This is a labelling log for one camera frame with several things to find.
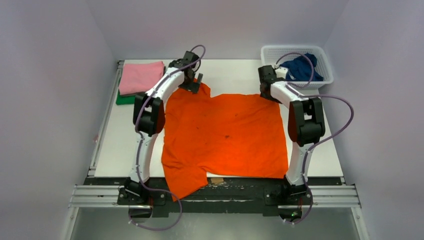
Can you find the brown tape piece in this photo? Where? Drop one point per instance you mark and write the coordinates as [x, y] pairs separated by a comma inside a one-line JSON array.
[[217, 180]]

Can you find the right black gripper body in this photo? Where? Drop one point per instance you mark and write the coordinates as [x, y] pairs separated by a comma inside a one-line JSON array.
[[265, 91]]

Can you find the orange t shirt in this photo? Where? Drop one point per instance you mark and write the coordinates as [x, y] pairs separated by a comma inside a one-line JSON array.
[[228, 135]]

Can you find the folded pink t shirt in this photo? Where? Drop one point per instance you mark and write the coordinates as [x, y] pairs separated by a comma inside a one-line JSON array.
[[139, 78]]

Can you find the aluminium frame rail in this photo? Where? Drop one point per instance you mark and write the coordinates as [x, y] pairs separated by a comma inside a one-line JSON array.
[[106, 196]]

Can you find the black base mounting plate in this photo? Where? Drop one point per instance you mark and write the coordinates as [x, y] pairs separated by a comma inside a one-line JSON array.
[[264, 196]]

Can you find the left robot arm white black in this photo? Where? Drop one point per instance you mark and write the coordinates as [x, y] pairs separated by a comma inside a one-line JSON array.
[[149, 121]]

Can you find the folded green t shirt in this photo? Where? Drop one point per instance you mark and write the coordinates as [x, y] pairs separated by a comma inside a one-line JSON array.
[[122, 99]]

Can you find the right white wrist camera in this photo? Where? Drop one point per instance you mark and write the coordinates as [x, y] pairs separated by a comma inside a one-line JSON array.
[[282, 72]]

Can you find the blue t shirt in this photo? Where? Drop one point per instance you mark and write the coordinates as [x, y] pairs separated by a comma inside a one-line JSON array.
[[299, 69]]

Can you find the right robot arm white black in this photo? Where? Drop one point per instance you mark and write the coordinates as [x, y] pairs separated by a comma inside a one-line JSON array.
[[305, 126]]

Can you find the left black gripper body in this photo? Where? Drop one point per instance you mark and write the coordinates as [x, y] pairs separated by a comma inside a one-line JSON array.
[[193, 85]]

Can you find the white plastic basket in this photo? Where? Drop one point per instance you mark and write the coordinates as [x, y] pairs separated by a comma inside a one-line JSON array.
[[277, 54]]

